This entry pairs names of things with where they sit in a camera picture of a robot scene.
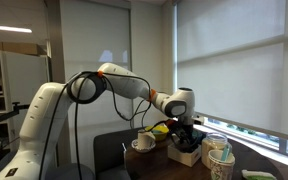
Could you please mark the white shelf unit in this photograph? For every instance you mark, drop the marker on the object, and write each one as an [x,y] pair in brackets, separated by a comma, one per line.
[20,77]

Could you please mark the white cardboard box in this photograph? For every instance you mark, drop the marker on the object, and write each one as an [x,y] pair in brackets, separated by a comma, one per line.
[188,159]

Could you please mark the ceiling light strip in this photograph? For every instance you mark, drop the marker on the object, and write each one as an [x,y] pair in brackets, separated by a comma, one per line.
[15,29]

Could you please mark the yellow bowl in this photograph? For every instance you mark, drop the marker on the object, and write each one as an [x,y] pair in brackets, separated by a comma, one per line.
[160,132]

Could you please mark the teal cup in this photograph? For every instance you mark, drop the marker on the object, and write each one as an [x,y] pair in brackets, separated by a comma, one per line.
[198,136]

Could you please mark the white roller blind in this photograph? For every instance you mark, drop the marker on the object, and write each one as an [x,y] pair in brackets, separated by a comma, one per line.
[234,55]

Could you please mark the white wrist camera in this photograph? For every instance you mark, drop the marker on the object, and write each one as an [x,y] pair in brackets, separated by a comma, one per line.
[199,120]

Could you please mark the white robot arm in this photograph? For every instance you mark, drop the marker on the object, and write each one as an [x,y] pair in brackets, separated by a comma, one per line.
[43,123]

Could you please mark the patterned paper cup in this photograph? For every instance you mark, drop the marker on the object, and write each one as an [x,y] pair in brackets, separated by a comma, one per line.
[221,170]

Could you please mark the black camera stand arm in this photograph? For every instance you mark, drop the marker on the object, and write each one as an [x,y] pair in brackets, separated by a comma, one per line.
[17,107]

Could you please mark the white saucer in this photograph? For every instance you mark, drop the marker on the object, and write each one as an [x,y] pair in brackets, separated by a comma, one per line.
[137,148]

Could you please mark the white mug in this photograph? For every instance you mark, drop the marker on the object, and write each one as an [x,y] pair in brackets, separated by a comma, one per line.
[145,138]

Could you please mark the glass jar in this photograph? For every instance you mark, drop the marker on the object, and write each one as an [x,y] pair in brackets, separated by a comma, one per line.
[213,141]

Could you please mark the green white cloth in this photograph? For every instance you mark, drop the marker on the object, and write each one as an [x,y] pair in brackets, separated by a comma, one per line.
[257,175]

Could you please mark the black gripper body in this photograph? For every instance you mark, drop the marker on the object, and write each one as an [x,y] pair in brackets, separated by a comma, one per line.
[184,133]

